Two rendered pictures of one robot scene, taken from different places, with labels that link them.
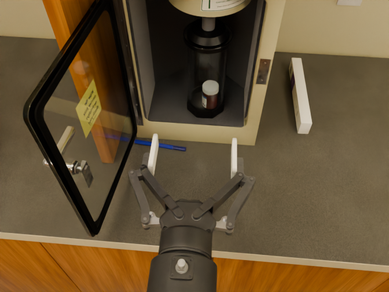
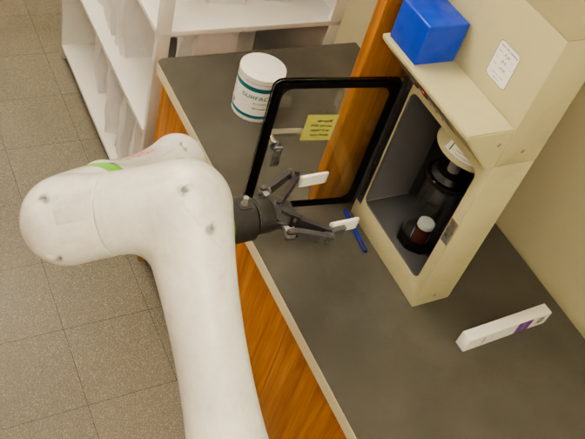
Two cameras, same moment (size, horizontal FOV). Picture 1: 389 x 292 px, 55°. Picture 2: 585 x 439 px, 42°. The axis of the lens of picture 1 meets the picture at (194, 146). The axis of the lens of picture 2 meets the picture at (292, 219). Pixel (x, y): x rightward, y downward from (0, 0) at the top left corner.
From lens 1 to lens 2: 1.11 m
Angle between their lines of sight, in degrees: 30
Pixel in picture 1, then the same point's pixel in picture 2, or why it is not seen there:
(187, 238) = (263, 204)
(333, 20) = not seen: outside the picture
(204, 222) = (282, 217)
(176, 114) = (388, 220)
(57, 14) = (359, 65)
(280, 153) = (419, 332)
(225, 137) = (399, 274)
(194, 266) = (249, 209)
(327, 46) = not seen: outside the picture
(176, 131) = (374, 233)
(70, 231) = not seen: hidden behind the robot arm
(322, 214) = (379, 383)
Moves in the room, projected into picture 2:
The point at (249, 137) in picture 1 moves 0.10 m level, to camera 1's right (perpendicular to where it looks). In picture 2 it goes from (413, 292) to (438, 325)
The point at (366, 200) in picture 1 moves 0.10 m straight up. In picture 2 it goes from (422, 422) to (440, 398)
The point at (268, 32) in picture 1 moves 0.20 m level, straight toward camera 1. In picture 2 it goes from (466, 199) to (380, 205)
